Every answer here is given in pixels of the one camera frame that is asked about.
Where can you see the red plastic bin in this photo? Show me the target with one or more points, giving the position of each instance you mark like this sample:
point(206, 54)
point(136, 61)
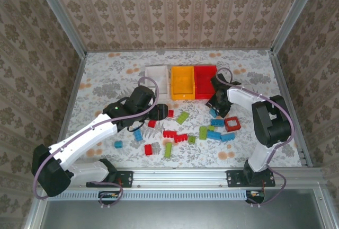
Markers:
point(204, 80)

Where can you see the small green lego brick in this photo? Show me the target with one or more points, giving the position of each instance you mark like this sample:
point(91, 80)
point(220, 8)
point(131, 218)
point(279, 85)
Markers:
point(191, 139)
point(211, 127)

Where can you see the red square frame lego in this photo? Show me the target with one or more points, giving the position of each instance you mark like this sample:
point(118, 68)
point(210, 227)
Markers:
point(232, 118)

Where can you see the long red lego brick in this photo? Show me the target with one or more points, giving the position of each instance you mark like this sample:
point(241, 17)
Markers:
point(182, 137)
point(169, 133)

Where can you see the floral patterned table covering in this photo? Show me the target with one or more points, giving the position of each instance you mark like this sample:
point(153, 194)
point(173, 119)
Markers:
point(119, 64)

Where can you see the aluminium mounting rail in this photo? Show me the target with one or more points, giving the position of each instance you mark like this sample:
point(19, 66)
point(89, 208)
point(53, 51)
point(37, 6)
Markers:
point(180, 177)

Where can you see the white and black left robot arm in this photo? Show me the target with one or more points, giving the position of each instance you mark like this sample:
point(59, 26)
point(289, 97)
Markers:
point(79, 139)

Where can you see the aluminium frame post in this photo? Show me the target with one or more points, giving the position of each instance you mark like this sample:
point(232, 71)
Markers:
point(294, 14)
point(61, 19)

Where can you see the small blue lego brick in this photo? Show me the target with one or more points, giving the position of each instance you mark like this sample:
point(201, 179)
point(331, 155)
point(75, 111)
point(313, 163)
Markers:
point(118, 144)

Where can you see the long blue lego brick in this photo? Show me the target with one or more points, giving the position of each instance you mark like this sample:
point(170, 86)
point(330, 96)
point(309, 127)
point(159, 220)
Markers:
point(228, 137)
point(213, 135)
point(217, 122)

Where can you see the small red lego brick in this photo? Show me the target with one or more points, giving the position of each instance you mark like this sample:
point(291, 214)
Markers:
point(170, 113)

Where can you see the grey metal panel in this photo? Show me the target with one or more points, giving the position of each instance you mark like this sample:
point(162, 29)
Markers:
point(185, 215)

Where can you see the white plastic bin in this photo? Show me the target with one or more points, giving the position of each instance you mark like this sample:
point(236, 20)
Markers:
point(156, 74)

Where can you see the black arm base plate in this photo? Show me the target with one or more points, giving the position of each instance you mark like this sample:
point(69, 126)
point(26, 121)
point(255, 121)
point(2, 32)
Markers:
point(124, 178)
point(233, 178)

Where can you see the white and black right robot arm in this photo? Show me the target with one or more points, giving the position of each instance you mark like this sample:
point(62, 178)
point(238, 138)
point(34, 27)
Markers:
point(260, 157)

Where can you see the aluminium side rail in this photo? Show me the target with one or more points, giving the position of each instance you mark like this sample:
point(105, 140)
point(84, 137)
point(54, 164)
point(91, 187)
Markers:
point(69, 109)
point(291, 107)

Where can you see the yellow plastic bin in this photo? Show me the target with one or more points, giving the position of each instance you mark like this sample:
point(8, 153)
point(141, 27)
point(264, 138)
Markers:
point(182, 80)

